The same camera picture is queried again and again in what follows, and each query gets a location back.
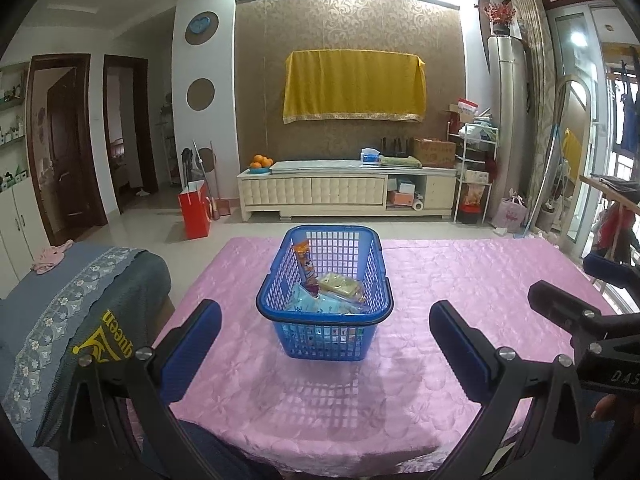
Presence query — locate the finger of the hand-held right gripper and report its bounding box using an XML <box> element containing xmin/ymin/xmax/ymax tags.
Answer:
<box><xmin>527</xmin><ymin>280</ymin><xmax>640</xmax><ymax>348</ymax></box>
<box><xmin>582</xmin><ymin>251</ymin><xmax>640</xmax><ymax>295</ymax></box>

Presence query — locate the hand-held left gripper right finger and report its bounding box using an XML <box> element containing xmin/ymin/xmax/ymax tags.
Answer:
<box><xmin>428</xmin><ymin>300</ymin><xmax>598</xmax><ymax>480</ymax></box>

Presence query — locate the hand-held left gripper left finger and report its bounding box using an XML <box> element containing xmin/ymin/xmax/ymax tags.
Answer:
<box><xmin>55</xmin><ymin>298</ymin><xmax>223</xmax><ymax>480</ymax></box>

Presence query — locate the green white snack packet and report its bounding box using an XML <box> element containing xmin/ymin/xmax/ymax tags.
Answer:
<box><xmin>286</xmin><ymin>282</ymin><xmax>318</xmax><ymax>316</ymax></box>

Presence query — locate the blue plastic basket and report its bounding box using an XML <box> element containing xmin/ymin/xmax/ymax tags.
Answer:
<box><xmin>256</xmin><ymin>225</ymin><xmax>393</xmax><ymax>362</ymax></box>

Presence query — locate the orange sausage packet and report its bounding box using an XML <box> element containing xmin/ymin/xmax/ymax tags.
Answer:
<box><xmin>292</xmin><ymin>240</ymin><xmax>321</xmax><ymax>297</ymax></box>

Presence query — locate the light blue snack packet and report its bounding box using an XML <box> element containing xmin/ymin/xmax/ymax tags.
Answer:
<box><xmin>312</xmin><ymin>292</ymin><xmax>361</xmax><ymax>317</ymax></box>

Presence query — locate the plain yellowish cracker packet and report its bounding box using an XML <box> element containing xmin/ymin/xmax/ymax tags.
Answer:
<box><xmin>317</xmin><ymin>271</ymin><xmax>363</xmax><ymax>297</ymax></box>

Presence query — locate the person's right hand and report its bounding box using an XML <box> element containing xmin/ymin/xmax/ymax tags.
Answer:
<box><xmin>590</xmin><ymin>392</ymin><xmax>623</xmax><ymax>421</ymax></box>

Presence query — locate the red hanging garment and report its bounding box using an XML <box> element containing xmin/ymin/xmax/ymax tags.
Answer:
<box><xmin>595</xmin><ymin>205</ymin><xmax>633</xmax><ymax>263</ymax></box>

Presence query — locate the dark grey crown print cloth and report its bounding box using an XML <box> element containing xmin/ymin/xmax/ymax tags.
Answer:
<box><xmin>35</xmin><ymin>250</ymin><xmax>173</xmax><ymax>448</ymax></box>

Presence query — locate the pink shopping bag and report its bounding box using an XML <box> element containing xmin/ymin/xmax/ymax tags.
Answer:
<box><xmin>492</xmin><ymin>190</ymin><xmax>528</xmax><ymax>233</ymax></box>

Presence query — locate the arched standing mirror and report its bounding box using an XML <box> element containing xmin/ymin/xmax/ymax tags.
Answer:
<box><xmin>547</xmin><ymin>74</ymin><xmax>598</xmax><ymax>251</ymax></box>

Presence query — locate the red paper bag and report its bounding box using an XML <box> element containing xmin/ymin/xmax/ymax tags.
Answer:
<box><xmin>178</xmin><ymin>180</ymin><xmax>212</xmax><ymax>240</ymax></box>

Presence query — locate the grey covered bed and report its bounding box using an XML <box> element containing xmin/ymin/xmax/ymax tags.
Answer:
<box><xmin>0</xmin><ymin>242</ymin><xmax>146</xmax><ymax>461</ymax></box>

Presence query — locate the pink garment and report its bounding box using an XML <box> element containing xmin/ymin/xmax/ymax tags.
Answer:
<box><xmin>31</xmin><ymin>240</ymin><xmax>75</xmax><ymax>275</ymax></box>

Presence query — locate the silver standing air conditioner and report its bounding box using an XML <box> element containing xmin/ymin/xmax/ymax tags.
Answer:
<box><xmin>487</xmin><ymin>35</ymin><xmax>532</xmax><ymax>221</ymax></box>

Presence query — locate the cream media cabinet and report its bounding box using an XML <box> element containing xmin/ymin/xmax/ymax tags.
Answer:
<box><xmin>236</xmin><ymin>159</ymin><xmax>458</xmax><ymax>222</ymax></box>

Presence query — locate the brown cardboard box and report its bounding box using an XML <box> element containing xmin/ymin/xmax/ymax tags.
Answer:
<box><xmin>412</xmin><ymin>137</ymin><xmax>457</xmax><ymax>168</ymax></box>

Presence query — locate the patterned beige curtain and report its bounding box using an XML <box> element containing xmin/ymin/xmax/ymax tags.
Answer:
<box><xmin>510</xmin><ymin>0</ymin><xmax>563</xmax><ymax>226</ymax></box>

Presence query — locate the red white box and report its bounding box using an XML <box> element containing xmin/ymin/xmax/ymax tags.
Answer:
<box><xmin>447</xmin><ymin>97</ymin><xmax>493</xmax><ymax>123</ymax></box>

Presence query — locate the white display cabinet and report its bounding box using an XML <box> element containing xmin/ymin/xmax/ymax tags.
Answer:
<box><xmin>0</xmin><ymin>62</ymin><xmax>51</xmax><ymax>281</ymax></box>

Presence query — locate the black router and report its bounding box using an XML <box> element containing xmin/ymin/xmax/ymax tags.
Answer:
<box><xmin>381</xmin><ymin>136</ymin><xmax>411</xmax><ymax>158</ymax></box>

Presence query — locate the dark wooden door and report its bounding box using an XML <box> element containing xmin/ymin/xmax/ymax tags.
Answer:
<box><xmin>26</xmin><ymin>53</ymin><xmax>108</xmax><ymax>246</ymax></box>

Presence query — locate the red flower vase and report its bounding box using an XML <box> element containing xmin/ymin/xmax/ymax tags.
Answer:
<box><xmin>484</xmin><ymin>1</ymin><xmax>517</xmax><ymax>37</ymax></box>

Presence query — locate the yellow cloth cover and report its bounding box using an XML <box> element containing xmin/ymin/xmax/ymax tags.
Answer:
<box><xmin>282</xmin><ymin>49</ymin><xmax>427</xmax><ymax>124</ymax></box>

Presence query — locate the wooden drying frame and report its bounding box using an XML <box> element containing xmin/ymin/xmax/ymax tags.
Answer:
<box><xmin>580</xmin><ymin>174</ymin><xmax>640</xmax><ymax>261</ymax></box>

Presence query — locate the white wire rack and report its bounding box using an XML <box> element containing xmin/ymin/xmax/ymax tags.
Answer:
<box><xmin>452</xmin><ymin>122</ymin><xmax>501</xmax><ymax>225</ymax></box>

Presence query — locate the small brown round wall decor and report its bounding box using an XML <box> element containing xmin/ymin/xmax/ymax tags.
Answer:
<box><xmin>192</xmin><ymin>146</ymin><xmax>217</xmax><ymax>171</ymax></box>

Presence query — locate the dark wooden doorway frame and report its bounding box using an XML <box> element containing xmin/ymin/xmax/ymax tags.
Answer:
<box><xmin>103</xmin><ymin>55</ymin><xmax>160</xmax><ymax>211</ymax></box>

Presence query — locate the blue round wall decor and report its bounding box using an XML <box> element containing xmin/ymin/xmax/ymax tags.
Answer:
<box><xmin>185</xmin><ymin>11</ymin><xmax>219</xmax><ymax>46</ymax></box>

